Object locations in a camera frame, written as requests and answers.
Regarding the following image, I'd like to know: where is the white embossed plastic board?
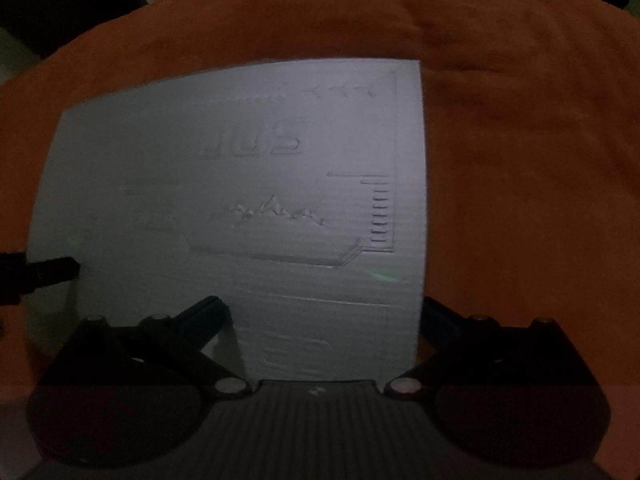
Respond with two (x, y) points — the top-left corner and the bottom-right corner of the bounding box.
(27, 58), (427, 382)

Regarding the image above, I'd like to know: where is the orange fuzzy cloth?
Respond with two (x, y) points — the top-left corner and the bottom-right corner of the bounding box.
(1, 0), (639, 479)

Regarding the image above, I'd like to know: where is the black object at left edge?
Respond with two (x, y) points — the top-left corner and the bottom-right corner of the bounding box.
(0, 252), (80, 306)

